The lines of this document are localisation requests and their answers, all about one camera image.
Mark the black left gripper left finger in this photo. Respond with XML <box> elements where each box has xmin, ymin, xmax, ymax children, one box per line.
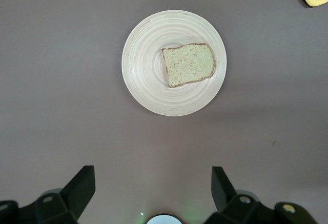
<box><xmin>0</xmin><ymin>165</ymin><xmax>96</xmax><ymax>224</ymax></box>

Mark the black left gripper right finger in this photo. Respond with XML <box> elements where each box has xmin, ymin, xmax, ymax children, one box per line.
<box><xmin>204</xmin><ymin>166</ymin><xmax>318</xmax><ymax>224</ymax></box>

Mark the slice of brown bread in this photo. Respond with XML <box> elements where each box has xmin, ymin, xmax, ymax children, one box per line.
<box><xmin>161</xmin><ymin>43</ymin><xmax>216</xmax><ymax>89</ymax></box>

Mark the round wooden plate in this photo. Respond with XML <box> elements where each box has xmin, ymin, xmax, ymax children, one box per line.
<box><xmin>121</xmin><ymin>9</ymin><xmax>228</xmax><ymax>117</ymax></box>

